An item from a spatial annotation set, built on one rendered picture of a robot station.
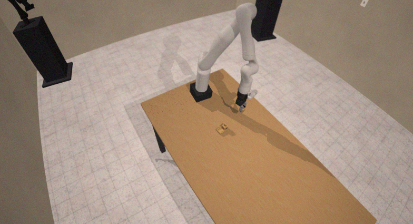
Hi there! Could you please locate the light wooden tray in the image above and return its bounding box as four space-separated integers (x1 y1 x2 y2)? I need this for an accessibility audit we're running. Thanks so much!
217 126 229 135

